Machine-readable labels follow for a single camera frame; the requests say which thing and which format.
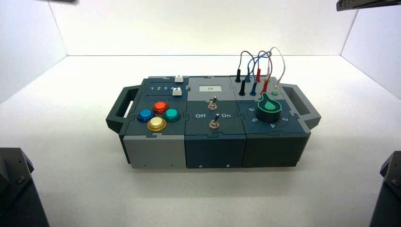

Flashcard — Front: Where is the teal round push button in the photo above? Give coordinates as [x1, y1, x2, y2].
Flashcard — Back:
[163, 108, 181, 123]

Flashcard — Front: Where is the orange round push button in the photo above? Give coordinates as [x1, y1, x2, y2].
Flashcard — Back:
[152, 101, 170, 115]

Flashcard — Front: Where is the yellow round push button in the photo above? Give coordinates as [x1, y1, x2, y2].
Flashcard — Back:
[147, 116, 167, 132]

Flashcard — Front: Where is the blue round push button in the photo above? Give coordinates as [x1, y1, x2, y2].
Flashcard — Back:
[137, 108, 155, 123]

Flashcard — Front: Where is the small white number display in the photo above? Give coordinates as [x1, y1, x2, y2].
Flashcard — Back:
[199, 85, 223, 93]

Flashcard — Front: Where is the grey modular control panel box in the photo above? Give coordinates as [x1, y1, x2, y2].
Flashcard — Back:
[105, 75, 322, 170]

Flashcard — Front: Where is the dark rotary knob green pointer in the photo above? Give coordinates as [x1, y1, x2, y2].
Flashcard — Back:
[256, 92, 283, 123]

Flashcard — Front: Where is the black banana plug cable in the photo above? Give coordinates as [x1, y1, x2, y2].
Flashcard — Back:
[235, 51, 256, 96]

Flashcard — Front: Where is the blue banana plug cable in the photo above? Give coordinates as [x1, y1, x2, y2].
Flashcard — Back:
[244, 52, 272, 96]

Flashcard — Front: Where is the red banana plug cable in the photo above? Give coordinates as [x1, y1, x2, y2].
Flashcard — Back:
[255, 51, 273, 95]

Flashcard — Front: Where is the white banana plug cable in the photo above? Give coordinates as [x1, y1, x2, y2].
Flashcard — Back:
[264, 47, 287, 96]

